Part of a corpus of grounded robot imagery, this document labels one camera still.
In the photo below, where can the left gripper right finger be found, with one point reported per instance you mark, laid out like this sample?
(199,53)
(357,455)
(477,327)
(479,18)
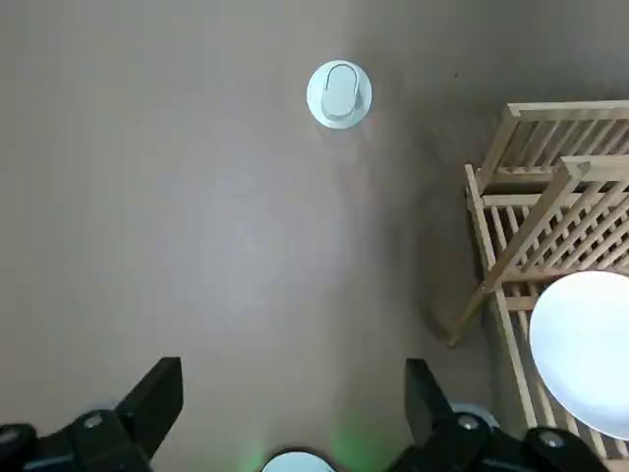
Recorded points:
(467,442)

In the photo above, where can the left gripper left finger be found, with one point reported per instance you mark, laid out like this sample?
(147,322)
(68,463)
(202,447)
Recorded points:
(88,442)

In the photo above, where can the pale round plate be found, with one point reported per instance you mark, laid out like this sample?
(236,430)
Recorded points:
(585,349)

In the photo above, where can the wooden dish rack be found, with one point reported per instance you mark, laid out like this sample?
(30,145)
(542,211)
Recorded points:
(540,221)

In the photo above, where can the clear bottle white cap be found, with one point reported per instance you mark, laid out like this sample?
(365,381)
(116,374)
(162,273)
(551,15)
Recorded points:
(339,93)

